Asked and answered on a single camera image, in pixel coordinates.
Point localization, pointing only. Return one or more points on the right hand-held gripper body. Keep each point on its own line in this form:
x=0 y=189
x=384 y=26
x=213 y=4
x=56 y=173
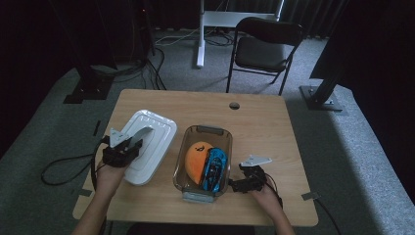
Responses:
x=256 y=174

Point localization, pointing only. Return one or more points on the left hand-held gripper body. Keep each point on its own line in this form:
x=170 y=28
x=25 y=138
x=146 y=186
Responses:
x=119 y=153

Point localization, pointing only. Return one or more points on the white container lid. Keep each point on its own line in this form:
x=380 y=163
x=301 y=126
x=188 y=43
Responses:
x=153 y=153

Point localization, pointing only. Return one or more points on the blue toy car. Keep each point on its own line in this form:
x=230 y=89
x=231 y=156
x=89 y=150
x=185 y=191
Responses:
x=215 y=169

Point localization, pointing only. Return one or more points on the orange plush toy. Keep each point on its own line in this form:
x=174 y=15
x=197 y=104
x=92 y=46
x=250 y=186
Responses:
x=194 y=161

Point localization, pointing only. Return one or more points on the clear plastic container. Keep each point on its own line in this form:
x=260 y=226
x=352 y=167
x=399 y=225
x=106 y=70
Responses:
x=202 y=132

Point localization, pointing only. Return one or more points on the person's left hand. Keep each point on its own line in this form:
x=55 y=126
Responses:
x=109 y=178

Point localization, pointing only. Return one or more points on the person's right hand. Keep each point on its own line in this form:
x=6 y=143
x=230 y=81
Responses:
x=267 y=199

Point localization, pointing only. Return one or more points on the small black strip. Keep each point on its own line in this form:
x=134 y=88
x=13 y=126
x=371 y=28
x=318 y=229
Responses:
x=97 y=128

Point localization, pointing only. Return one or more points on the grey tape piece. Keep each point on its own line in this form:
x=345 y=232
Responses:
x=310 y=196
x=85 y=192

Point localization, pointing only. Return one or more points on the person's dark clothing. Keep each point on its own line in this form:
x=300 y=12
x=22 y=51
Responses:
x=191 y=229

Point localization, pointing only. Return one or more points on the black metal stand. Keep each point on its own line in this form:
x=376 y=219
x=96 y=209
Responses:
x=88 y=89
x=321 y=98

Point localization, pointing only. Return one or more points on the grey table grommet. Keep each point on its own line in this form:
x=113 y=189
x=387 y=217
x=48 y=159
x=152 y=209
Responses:
x=234 y=105

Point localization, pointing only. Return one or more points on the black folding chair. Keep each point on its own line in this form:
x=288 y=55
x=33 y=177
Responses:
x=261 y=54

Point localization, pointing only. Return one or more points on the white desk frame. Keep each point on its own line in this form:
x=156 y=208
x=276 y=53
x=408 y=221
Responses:
x=200 y=39

